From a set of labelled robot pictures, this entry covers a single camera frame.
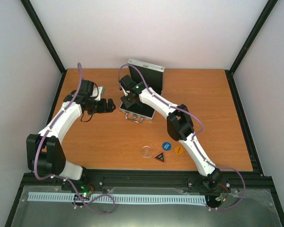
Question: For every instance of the blue round token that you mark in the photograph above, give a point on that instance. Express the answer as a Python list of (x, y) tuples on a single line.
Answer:
[(166, 146)]

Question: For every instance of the white cable duct strip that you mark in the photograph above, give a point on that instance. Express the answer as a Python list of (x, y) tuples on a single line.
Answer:
[(125, 199)]

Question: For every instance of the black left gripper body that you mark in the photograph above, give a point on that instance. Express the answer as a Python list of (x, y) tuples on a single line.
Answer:
[(94, 109)]

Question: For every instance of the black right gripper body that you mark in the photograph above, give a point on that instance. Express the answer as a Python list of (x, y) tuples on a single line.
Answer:
[(129, 102)]

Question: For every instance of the clear round disc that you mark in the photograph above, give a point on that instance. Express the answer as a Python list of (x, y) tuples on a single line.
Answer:
[(146, 151)]

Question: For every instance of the black red triangle token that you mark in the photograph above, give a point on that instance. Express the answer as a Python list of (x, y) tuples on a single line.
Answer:
[(160, 157)]

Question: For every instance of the aluminium poker case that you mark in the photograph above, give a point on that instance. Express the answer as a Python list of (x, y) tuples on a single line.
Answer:
[(152, 77)]

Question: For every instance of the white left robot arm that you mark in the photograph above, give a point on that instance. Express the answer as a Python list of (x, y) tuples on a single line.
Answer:
[(44, 150)]

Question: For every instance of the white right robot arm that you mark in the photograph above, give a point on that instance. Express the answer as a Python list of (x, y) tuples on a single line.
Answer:
[(179, 124)]

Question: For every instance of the orange round token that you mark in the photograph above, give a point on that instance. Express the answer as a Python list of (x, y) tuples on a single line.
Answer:
[(179, 150)]

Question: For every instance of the black aluminium frame rail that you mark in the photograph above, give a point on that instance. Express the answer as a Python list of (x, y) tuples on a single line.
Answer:
[(186, 180)]

